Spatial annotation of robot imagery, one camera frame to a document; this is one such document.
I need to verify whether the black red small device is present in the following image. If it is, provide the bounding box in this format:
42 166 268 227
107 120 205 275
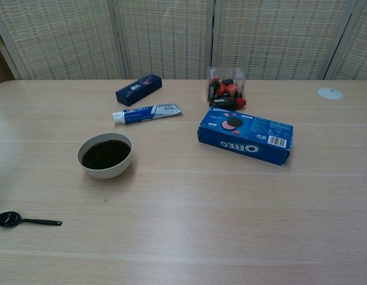
211 97 247 110

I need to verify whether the blue Oreo cookie box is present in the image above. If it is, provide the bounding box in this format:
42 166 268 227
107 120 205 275
197 107 294 166

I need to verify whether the blue white toothpaste tube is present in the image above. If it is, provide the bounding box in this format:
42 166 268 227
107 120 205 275
112 103 184 125

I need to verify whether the white ceramic bowl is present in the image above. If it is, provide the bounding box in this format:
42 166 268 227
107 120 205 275
77 132 133 179

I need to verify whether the dark blue printed box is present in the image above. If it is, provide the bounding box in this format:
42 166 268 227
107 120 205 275
115 75 163 107

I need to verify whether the black plastic spoon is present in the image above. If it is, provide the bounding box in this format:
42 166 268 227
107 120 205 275
0 211 63 229

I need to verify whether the woven folding screen panel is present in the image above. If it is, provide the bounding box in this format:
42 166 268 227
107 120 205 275
0 0 126 80
107 0 216 80
211 0 358 81
324 0 367 81

